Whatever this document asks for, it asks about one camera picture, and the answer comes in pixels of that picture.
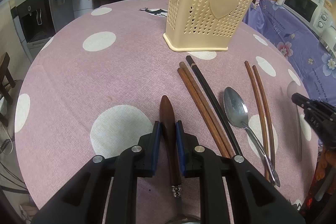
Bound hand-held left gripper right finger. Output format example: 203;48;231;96
175;120;306;224

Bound white microwave oven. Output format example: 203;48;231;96
282;0;332;33

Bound white kettle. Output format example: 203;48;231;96
319;25;336;54

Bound beige perforated utensil holder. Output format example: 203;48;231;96
163;0;259;52

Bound grey water dispenser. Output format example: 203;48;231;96
10;0;57;50

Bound wooden stool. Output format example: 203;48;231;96
0;52;16;127

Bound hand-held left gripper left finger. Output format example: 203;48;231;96
31;120;162;224

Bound thin reddish chopstick pair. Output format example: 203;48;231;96
244;60;270;183

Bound wooden handled ladle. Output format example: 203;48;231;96
159;95;202;224

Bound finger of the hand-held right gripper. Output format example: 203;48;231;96
291;92;316;110

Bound black chopstick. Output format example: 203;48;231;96
185;55;243;157

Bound metal spoon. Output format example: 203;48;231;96
223;87;281;188

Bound purple floral cloth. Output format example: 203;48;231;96
242;0;336;109

